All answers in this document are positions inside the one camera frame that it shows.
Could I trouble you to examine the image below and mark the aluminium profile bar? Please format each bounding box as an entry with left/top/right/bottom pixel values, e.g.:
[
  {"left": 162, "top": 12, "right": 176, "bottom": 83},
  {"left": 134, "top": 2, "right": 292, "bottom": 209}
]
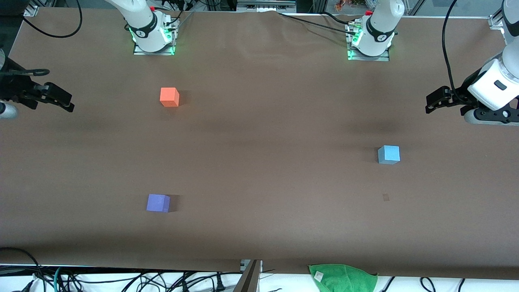
[{"left": 233, "top": 260, "right": 262, "bottom": 292}]

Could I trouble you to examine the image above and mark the black cable across cover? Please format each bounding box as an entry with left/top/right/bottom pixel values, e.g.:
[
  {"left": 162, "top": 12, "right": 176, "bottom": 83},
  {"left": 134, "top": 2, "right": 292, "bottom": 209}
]
[{"left": 278, "top": 11, "right": 357, "bottom": 34}]

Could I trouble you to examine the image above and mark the blue foam block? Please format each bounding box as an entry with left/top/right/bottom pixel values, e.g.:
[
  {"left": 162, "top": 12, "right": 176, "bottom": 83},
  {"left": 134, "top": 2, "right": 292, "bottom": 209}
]
[{"left": 377, "top": 145, "right": 401, "bottom": 165}]

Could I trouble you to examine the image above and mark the grey box device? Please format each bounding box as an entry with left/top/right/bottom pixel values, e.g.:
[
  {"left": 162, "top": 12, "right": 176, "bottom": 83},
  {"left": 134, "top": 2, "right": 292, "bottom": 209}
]
[{"left": 237, "top": 0, "right": 297, "bottom": 13}]

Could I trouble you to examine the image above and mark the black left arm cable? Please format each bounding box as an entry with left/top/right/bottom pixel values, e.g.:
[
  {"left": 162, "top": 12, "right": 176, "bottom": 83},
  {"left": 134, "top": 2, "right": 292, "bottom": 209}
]
[{"left": 442, "top": 0, "right": 468, "bottom": 103}]

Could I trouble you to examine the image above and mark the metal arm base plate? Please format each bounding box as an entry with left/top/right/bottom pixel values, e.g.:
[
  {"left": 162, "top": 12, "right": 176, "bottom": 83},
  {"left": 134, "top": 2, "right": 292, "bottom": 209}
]
[
  {"left": 347, "top": 22, "right": 391, "bottom": 62},
  {"left": 133, "top": 18, "right": 176, "bottom": 56}
]

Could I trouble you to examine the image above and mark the orange foam block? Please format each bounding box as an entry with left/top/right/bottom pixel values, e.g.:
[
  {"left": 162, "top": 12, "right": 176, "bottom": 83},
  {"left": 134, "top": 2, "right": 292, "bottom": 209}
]
[{"left": 160, "top": 87, "right": 180, "bottom": 107}]

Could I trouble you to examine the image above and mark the brown table cover sheet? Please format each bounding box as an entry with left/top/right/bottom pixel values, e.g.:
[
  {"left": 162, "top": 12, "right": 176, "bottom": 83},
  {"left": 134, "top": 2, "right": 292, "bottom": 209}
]
[{"left": 0, "top": 7, "right": 519, "bottom": 280}]

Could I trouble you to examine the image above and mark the green cloth with white label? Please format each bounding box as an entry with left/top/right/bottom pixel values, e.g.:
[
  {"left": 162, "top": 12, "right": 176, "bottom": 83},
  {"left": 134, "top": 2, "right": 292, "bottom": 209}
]
[{"left": 309, "top": 264, "right": 379, "bottom": 292}]

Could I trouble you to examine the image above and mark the purple foam block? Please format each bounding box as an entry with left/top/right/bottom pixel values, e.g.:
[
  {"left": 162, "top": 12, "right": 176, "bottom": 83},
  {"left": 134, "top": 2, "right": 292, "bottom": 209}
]
[{"left": 146, "top": 194, "right": 171, "bottom": 213}]

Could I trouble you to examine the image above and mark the black cable loop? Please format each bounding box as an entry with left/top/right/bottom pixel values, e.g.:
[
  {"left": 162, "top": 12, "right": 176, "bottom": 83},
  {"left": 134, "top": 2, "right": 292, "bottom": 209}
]
[{"left": 22, "top": 0, "right": 83, "bottom": 39}]

